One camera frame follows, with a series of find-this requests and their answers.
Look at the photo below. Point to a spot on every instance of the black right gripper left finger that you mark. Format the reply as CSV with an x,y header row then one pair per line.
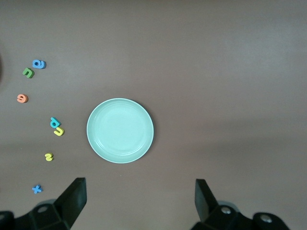
x,y
69,203

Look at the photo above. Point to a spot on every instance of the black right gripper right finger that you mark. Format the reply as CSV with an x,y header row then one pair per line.
x,y
208,208

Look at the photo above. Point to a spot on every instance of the yellow letter s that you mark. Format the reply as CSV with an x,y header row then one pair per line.
x,y
49,157

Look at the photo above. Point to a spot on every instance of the yellow letter u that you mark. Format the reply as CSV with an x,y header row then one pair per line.
x,y
58,133

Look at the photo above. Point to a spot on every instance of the teal letter p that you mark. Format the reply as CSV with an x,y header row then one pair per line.
x,y
55,121

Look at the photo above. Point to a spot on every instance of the blue letter x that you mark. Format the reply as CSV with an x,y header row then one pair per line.
x,y
37,189

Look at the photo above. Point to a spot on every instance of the green plate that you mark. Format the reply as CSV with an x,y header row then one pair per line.
x,y
120,130

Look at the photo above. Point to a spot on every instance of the orange letter e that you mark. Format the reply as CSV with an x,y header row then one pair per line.
x,y
26,98

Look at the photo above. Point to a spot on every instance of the brown table cover sheet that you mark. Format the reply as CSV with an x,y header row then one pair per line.
x,y
216,72

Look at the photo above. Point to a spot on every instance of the green letter u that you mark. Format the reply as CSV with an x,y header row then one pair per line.
x,y
24,72

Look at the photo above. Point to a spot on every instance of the blue letter a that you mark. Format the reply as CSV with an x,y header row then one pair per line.
x,y
42,64

